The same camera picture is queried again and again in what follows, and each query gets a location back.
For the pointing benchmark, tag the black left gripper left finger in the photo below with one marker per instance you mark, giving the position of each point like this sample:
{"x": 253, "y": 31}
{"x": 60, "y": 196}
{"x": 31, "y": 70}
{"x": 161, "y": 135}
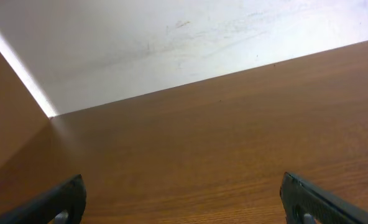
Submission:
{"x": 64, "y": 203}

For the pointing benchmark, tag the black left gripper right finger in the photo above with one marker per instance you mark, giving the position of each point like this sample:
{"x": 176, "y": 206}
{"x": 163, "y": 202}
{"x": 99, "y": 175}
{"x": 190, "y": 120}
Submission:
{"x": 305, "y": 202}

